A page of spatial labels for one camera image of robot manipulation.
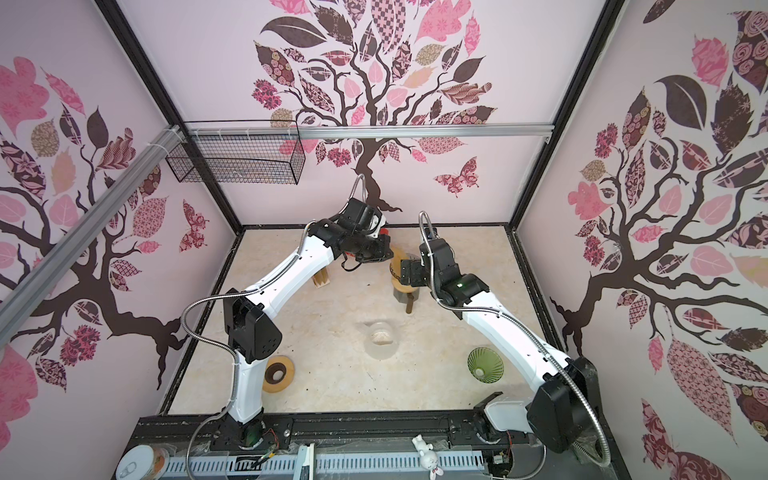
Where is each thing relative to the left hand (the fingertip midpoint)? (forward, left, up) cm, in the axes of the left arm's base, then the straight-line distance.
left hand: (392, 257), depth 83 cm
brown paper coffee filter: (-5, -1, +2) cm, 5 cm away
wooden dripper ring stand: (-2, -2, -11) cm, 12 cm away
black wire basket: (+56, +59, -5) cm, 82 cm away
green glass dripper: (-24, -27, -21) cm, 42 cm away
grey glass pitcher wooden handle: (-4, -5, -16) cm, 17 cm away
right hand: (-2, -7, +1) cm, 8 cm away
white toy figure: (-46, -8, -18) cm, 50 cm away
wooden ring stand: (-26, +32, -20) cm, 46 cm away
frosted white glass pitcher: (-16, +3, -22) cm, 27 cm away
